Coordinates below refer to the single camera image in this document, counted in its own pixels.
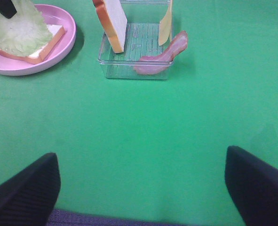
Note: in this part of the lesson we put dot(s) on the clear right plastic tray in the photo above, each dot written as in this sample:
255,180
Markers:
142,39

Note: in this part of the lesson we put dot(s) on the green lettuce leaf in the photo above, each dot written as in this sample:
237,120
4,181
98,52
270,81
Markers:
24,33

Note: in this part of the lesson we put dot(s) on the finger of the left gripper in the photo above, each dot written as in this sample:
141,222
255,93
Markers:
7,8

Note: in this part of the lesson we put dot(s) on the toast bread slice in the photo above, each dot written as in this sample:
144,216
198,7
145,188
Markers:
114,22
40,54

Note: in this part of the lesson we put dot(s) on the pink round plate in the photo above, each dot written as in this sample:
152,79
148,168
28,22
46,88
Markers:
52,15

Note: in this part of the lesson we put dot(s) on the pink curved bacon slice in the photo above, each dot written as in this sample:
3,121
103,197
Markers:
167,54

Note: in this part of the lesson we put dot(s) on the yellow cheese slice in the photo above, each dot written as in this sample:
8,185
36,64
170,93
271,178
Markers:
165,25

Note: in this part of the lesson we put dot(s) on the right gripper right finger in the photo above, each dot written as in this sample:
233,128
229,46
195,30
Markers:
253,187

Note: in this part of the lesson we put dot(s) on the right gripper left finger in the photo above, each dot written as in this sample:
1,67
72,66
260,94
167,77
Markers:
28,198

